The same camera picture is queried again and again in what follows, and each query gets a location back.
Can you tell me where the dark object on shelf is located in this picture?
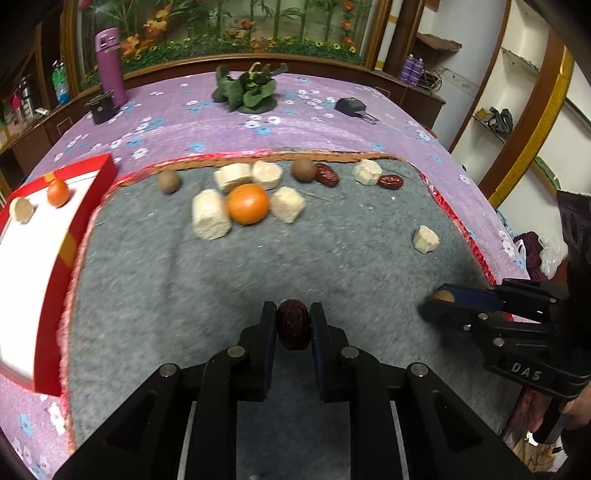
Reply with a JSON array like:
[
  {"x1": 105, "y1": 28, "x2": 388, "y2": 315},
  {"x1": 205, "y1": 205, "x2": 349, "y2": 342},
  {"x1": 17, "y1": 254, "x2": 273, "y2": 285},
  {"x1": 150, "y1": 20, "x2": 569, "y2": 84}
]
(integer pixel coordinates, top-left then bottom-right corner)
[{"x1": 475, "y1": 107, "x2": 515, "y2": 135}]

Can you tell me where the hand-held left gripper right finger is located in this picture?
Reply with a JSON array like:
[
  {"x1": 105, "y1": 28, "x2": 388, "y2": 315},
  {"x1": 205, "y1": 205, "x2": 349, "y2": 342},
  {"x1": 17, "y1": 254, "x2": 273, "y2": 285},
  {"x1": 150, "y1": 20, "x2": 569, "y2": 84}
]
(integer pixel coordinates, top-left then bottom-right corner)
[{"x1": 309, "y1": 303, "x2": 532, "y2": 480}]

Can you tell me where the dark bottle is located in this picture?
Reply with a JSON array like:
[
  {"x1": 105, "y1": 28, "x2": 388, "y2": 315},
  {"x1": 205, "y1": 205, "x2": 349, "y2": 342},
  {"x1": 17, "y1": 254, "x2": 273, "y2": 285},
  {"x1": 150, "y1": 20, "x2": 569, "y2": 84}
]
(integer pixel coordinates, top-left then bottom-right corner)
[{"x1": 18, "y1": 78, "x2": 39, "y2": 119}]

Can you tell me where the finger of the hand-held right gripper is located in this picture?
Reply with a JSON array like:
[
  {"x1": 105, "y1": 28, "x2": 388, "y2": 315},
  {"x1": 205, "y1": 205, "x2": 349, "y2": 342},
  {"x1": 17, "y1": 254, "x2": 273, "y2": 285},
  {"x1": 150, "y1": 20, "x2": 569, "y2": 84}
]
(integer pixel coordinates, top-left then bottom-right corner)
[
  {"x1": 443, "y1": 279, "x2": 570, "y2": 311},
  {"x1": 419, "y1": 301, "x2": 555, "y2": 340}
]

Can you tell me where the person's right hand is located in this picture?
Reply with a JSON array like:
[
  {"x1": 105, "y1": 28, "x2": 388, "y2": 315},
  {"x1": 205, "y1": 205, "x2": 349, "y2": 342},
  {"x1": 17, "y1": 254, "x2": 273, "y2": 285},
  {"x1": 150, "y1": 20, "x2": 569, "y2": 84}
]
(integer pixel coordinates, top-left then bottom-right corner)
[{"x1": 560, "y1": 383, "x2": 591, "y2": 431}]

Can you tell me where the dark purple cloth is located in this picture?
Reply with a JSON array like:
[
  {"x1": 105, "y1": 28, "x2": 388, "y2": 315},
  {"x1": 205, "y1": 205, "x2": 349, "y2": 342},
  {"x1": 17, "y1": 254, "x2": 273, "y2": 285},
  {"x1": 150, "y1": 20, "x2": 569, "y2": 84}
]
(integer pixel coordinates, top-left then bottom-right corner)
[{"x1": 513, "y1": 232, "x2": 544, "y2": 278}]

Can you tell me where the green leafy vegetable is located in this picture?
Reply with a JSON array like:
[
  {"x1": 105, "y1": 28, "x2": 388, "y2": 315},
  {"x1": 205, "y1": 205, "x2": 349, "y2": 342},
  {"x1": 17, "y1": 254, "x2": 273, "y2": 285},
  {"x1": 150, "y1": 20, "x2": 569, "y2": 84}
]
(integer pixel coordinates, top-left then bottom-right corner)
[{"x1": 211, "y1": 62, "x2": 290, "y2": 114}]

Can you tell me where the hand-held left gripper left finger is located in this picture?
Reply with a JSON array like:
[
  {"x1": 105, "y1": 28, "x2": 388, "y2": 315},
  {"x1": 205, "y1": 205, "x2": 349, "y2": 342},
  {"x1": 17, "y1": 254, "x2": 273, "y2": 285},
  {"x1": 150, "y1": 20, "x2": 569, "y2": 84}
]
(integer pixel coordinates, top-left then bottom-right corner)
[{"x1": 55, "y1": 302, "x2": 278, "y2": 480}]

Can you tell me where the black holder block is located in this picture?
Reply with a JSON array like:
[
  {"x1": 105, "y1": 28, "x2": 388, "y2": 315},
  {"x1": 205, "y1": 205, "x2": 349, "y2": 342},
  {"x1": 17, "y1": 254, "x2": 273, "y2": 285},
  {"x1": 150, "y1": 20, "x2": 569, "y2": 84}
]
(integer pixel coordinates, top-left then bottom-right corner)
[{"x1": 85, "y1": 92, "x2": 119, "y2": 125}]

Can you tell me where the purple flowered blanket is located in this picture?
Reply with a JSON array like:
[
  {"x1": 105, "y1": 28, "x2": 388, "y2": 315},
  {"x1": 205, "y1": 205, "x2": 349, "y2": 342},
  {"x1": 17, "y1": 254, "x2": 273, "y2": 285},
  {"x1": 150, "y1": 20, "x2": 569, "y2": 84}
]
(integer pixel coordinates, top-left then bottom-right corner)
[{"x1": 0, "y1": 65, "x2": 532, "y2": 480}]

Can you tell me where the clear plastic bottle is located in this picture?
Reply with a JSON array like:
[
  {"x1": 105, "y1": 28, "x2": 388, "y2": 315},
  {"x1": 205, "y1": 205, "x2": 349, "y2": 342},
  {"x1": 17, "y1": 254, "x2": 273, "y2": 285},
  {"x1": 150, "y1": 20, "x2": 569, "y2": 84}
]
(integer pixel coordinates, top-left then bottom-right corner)
[{"x1": 51, "y1": 60, "x2": 71, "y2": 105}]

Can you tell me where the peeled sugarcane piece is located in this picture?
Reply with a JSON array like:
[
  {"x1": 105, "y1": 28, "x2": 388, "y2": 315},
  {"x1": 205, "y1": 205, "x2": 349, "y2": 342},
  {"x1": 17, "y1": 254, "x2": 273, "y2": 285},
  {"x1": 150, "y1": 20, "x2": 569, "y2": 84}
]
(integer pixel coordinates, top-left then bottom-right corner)
[
  {"x1": 191, "y1": 189, "x2": 232, "y2": 241},
  {"x1": 214, "y1": 163, "x2": 253, "y2": 194},
  {"x1": 413, "y1": 225, "x2": 441, "y2": 254},
  {"x1": 252, "y1": 161, "x2": 284, "y2": 190},
  {"x1": 10, "y1": 198, "x2": 36, "y2": 225},
  {"x1": 353, "y1": 159, "x2": 383, "y2": 186},
  {"x1": 270, "y1": 186, "x2": 307, "y2": 224}
]

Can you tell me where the fish tank with plants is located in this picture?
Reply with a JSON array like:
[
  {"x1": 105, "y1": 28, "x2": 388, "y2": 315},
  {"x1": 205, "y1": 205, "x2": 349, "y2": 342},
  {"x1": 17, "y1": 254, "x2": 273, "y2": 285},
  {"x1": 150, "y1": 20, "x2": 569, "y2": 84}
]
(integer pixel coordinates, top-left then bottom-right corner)
[{"x1": 62, "y1": 0, "x2": 393, "y2": 90}]

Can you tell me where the clear plastic bag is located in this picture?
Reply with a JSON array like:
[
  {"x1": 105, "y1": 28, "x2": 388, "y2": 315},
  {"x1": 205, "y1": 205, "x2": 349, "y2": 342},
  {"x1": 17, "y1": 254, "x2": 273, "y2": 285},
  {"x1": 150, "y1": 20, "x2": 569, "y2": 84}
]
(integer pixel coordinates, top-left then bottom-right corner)
[{"x1": 538, "y1": 233, "x2": 570, "y2": 278}]

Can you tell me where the large orange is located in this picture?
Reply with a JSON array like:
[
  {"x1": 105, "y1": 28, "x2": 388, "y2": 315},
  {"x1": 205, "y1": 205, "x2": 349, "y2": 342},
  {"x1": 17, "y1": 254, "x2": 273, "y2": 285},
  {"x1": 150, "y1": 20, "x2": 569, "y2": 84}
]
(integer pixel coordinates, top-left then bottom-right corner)
[{"x1": 226, "y1": 184, "x2": 270, "y2": 226}]

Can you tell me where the small orange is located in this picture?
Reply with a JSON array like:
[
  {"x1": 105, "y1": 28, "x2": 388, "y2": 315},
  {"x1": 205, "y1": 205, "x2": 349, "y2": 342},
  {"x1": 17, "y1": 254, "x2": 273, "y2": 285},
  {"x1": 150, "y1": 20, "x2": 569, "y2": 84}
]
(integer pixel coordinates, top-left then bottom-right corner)
[{"x1": 47, "y1": 178, "x2": 70, "y2": 208}]

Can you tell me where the black key fob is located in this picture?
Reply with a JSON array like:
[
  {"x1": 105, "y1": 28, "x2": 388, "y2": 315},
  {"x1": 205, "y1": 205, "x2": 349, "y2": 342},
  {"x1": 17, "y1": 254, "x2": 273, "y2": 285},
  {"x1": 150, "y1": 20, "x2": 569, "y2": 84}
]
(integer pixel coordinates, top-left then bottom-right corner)
[{"x1": 334, "y1": 97, "x2": 380, "y2": 125}]

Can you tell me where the red cardboard box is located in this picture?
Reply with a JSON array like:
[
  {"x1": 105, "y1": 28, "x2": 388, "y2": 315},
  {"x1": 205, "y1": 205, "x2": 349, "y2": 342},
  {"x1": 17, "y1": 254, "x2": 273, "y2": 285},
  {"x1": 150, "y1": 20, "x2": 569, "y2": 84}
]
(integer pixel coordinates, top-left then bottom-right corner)
[{"x1": 0, "y1": 154, "x2": 117, "y2": 398}]

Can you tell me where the grey felt mat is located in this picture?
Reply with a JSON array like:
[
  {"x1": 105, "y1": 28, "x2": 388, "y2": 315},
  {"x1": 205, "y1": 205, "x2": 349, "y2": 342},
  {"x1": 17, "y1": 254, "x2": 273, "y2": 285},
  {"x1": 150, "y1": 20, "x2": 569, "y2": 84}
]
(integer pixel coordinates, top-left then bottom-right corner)
[{"x1": 59, "y1": 150, "x2": 532, "y2": 455}]

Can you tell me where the purple thermos bottle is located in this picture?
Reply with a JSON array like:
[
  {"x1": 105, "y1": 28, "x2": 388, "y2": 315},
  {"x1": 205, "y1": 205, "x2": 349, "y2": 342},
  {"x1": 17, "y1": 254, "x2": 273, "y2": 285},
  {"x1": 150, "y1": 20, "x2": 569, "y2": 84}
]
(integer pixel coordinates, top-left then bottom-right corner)
[{"x1": 95, "y1": 28, "x2": 129, "y2": 108}]

